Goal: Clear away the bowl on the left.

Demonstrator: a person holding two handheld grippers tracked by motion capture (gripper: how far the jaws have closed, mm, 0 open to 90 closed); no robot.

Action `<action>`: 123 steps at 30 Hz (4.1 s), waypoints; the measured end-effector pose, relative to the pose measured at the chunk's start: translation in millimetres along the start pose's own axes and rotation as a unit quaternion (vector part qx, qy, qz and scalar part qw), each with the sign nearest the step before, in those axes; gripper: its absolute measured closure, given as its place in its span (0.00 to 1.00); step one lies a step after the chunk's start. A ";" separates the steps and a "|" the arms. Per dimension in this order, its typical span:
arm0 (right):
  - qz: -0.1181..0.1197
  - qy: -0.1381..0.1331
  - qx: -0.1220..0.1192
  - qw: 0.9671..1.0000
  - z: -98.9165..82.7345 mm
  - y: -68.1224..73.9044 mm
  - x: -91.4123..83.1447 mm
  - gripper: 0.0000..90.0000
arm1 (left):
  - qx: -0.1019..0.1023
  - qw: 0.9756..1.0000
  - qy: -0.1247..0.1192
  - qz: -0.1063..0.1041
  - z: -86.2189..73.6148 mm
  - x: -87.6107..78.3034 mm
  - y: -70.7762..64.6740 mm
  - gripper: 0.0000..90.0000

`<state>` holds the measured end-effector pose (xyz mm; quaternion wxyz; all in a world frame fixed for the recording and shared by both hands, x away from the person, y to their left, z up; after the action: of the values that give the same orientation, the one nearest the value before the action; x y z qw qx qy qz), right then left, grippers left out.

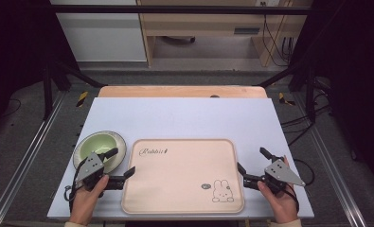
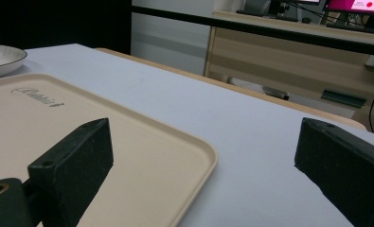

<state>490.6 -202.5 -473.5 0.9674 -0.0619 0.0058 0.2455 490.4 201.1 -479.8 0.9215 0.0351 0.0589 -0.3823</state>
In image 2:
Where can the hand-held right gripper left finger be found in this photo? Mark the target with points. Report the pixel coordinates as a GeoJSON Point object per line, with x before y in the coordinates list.
{"type": "Point", "coordinates": [71, 167]}

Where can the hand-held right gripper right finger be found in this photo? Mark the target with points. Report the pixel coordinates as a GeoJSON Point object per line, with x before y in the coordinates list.
{"type": "Point", "coordinates": [342, 164]}

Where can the dark green flat holder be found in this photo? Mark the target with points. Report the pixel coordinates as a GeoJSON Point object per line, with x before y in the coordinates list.
{"type": "Point", "coordinates": [344, 98]}

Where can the beige plastic tray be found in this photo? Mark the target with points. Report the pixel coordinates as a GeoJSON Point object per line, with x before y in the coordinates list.
{"type": "Point", "coordinates": [137, 164]}

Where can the white plate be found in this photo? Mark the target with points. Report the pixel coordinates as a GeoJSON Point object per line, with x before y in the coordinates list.
{"type": "Point", "coordinates": [8, 61]}

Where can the light wooden desk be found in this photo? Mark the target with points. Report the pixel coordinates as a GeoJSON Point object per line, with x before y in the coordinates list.
{"type": "Point", "coordinates": [270, 60]}

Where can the computer monitor with pink screen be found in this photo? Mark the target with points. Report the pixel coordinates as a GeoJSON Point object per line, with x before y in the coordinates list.
{"type": "Point", "coordinates": [355, 5]}

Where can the dark monitor stand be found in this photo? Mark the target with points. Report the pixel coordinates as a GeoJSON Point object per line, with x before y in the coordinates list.
{"type": "Point", "coordinates": [277, 8]}

